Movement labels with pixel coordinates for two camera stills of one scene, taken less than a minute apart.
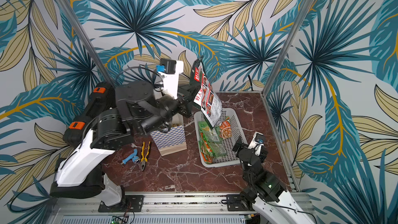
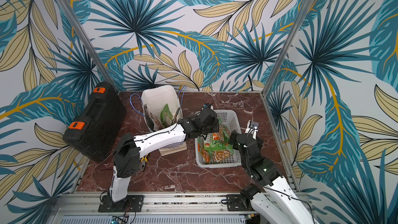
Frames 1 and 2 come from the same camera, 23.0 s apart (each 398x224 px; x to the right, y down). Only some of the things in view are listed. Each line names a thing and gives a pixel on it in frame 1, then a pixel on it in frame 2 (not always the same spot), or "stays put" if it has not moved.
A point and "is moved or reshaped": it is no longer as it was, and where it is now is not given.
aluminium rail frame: [163, 208] stays put
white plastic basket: [231, 158] stays put
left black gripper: [186, 96] -> [216, 122]
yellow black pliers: [144, 158] stays put
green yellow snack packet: [226, 131] is moved or reshaped
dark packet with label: [205, 98] -> [174, 120]
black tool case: [102, 99] stays put
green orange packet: [213, 139] -> [221, 137]
